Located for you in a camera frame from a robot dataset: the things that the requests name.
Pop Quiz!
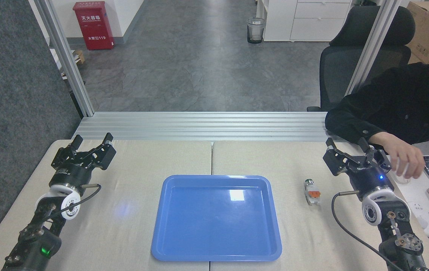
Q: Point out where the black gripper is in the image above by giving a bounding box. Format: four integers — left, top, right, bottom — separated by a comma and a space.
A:
50, 132, 117, 189
323, 137, 395, 196

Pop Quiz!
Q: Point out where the blue plastic tray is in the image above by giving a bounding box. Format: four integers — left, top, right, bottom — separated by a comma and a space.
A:
151, 175, 283, 262

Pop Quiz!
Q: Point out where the person's hand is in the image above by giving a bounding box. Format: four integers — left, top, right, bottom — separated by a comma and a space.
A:
385, 142, 426, 180

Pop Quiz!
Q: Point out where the white computer mouse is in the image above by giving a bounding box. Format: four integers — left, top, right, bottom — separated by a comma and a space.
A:
391, 157, 413, 185

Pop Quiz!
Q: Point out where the person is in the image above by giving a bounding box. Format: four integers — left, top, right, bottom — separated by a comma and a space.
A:
324, 55, 429, 159

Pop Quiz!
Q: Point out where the dark grey partition panel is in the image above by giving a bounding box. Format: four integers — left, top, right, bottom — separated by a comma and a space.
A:
0, 0, 84, 262

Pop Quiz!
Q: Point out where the white power strip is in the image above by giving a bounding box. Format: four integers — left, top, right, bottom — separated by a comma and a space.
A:
406, 201, 429, 237

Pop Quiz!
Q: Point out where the black office chair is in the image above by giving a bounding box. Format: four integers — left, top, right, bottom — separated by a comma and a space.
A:
307, 5, 416, 113

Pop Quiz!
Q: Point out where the small brown carton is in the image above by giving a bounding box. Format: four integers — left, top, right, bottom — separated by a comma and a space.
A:
71, 49, 86, 65

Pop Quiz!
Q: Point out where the red fire extinguisher box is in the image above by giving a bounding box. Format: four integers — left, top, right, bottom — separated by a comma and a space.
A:
73, 1, 116, 51

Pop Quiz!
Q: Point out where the white drawer cabinet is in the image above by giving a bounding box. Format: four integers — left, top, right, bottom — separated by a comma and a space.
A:
256, 0, 353, 42

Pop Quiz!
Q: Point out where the mesh waste bin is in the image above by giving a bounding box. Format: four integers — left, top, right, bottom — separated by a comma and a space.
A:
247, 17, 266, 44

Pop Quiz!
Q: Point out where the small switch part orange clip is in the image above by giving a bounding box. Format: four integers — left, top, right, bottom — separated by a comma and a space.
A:
304, 179, 321, 206

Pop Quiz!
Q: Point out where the silver aluminium post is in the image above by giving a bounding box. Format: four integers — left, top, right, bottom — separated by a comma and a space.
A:
33, 0, 95, 117
344, 0, 403, 97

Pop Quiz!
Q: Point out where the silver aluminium rail bed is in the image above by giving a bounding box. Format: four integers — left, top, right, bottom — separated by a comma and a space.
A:
72, 111, 347, 142

